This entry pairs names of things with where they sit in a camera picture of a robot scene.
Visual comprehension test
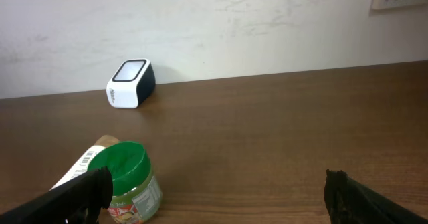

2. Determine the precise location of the white cosmetic tube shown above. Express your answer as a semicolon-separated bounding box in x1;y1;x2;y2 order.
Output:
51;135;120;189

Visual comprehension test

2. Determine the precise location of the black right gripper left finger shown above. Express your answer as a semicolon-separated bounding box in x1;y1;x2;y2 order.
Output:
1;167;113;224

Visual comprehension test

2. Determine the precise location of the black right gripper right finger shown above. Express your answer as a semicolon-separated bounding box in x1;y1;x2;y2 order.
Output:
324;169;427;224

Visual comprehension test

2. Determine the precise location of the green lid glass jar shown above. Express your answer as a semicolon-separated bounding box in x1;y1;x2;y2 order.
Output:
88;141;163;223

